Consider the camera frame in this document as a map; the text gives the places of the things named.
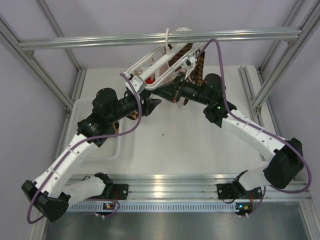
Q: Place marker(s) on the white plastic bin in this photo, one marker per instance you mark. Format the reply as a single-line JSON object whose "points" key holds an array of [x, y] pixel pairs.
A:
{"points": [[110, 150]]}

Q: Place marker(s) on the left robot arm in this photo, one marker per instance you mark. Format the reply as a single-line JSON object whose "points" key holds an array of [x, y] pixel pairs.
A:
{"points": [[49, 193]]}

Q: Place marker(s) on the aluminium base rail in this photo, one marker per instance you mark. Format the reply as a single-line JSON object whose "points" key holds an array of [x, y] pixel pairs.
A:
{"points": [[194, 187]]}

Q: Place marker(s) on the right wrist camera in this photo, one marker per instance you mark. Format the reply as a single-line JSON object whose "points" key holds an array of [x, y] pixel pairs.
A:
{"points": [[189, 63]]}

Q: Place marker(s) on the aluminium crossbar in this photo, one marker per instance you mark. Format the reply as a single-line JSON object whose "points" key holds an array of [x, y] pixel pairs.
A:
{"points": [[274, 33]]}

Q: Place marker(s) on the brown checkered sock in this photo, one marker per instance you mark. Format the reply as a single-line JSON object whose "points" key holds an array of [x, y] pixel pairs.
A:
{"points": [[133, 115], [192, 89]]}

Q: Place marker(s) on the pink sock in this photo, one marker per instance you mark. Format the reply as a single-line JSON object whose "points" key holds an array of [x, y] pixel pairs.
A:
{"points": [[171, 76]]}

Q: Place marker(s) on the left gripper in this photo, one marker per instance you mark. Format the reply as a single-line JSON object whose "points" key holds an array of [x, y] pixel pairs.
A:
{"points": [[149, 104]]}

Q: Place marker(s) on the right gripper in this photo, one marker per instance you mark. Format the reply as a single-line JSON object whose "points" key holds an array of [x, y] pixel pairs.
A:
{"points": [[170, 91]]}

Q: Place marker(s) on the perforated cable duct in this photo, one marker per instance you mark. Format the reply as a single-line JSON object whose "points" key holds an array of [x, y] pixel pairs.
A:
{"points": [[150, 207]]}

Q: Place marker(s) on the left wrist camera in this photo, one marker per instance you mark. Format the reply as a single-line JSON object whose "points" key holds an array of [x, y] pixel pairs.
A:
{"points": [[135, 82]]}

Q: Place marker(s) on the red sock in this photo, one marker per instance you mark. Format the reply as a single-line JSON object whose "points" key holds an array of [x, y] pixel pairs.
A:
{"points": [[150, 80]]}

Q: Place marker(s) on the white plastic sock hanger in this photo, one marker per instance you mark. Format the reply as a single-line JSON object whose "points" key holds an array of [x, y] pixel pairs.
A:
{"points": [[160, 66]]}

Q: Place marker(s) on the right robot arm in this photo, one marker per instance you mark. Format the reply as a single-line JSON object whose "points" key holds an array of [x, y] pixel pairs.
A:
{"points": [[283, 156]]}

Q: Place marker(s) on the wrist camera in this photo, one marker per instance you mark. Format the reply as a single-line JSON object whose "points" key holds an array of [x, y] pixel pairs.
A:
{"points": [[189, 63], [135, 82]]}

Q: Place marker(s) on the brown checkered hanging sock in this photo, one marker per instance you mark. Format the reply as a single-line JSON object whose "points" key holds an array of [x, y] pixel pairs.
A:
{"points": [[192, 89]]}

